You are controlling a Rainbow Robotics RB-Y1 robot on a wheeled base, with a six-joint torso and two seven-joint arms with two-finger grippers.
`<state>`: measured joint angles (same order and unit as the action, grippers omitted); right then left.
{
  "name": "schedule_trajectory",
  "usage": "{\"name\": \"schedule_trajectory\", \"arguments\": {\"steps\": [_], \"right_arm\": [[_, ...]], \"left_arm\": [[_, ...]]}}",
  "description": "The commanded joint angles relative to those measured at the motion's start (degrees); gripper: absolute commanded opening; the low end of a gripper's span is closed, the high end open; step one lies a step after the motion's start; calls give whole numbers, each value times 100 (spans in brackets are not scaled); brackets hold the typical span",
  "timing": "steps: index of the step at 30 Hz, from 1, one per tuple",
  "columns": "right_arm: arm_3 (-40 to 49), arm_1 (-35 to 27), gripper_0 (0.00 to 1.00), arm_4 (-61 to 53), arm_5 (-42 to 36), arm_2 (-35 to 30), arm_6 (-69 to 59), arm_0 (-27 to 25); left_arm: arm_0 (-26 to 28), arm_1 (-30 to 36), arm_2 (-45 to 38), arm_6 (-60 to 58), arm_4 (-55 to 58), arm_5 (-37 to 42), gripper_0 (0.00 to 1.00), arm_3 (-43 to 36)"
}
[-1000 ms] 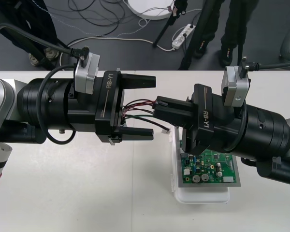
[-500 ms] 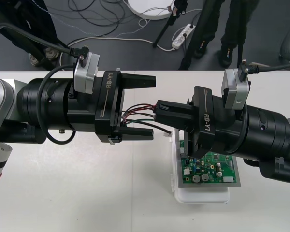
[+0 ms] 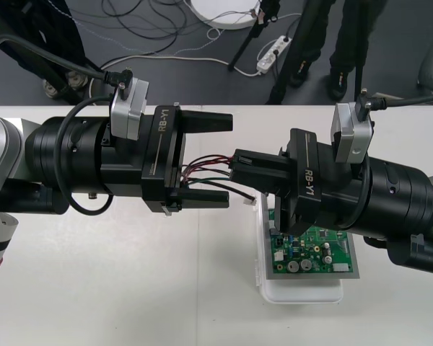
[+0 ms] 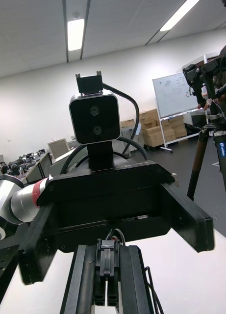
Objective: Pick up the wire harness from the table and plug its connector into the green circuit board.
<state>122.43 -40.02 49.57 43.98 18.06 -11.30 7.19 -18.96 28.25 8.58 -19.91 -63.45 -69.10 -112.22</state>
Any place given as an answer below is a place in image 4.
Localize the brown cardboard box stack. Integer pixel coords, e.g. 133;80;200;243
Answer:
120;109;188;148

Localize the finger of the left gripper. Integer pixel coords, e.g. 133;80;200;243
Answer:
18;203;59;286
161;182;215;254

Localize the ceiling light strip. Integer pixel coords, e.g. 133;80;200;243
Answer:
67;18;85;52
159;0;201;32

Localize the white framed monitor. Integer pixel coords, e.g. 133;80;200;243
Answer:
47;138;71;157

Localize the cluttered work desk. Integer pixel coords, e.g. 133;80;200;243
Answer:
0;147;53;184

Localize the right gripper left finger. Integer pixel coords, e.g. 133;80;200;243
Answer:
60;244;106;314

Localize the pale grey left wrist camera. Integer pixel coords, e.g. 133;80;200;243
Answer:
68;89;122;146

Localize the black tripod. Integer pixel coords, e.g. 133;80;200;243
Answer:
182;56;226;214

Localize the whiteboard on stand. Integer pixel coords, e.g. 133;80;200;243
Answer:
151;71;209;154

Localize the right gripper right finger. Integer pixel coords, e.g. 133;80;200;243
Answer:
107;244;154;314

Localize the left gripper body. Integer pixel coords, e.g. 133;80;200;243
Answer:
36;160;179;254

